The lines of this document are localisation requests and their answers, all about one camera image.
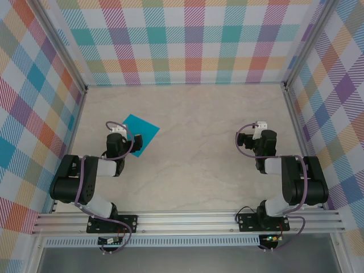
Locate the blue square paper sheet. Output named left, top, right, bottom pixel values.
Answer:
left=121, top=114, right=160, bottom=158

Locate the grey metal panel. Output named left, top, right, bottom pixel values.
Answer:
left=36, top=246, right=342, bottom=273

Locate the aluminium table side rail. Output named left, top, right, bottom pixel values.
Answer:
left=283, top=84, right=328, bottom=211
left=49, top=89, right=88, bottom=214

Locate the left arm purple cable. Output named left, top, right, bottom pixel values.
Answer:
left=74, top=121, right=134, bottom=255

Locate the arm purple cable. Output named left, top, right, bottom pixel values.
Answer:
left=235, top=122, right=309, bottom=253
left=74, top=121, right=134, bottom=255

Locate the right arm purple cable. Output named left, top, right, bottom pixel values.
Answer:
left=235, top=122, right=309, bottom=253

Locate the right base thin black cable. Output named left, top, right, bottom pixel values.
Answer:
left=234, top=206, right=258, bottom=224

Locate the long aluminium base rail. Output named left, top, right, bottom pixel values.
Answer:
left=31, top=209, right=346, bottom=236

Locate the perforated white cable tray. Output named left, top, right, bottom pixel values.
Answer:
left=42, top=238, right=261, bottom=247

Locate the aluminium frame post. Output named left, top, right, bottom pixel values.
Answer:
left=283, top=0, right=338, bottom=89
left=30, top=0, right=89, bottom=93

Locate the aluminium frame leg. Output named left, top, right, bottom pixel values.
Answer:
left=25, top=235, right=45, bottom=273
left=329, top=233, right=349, bottom=273

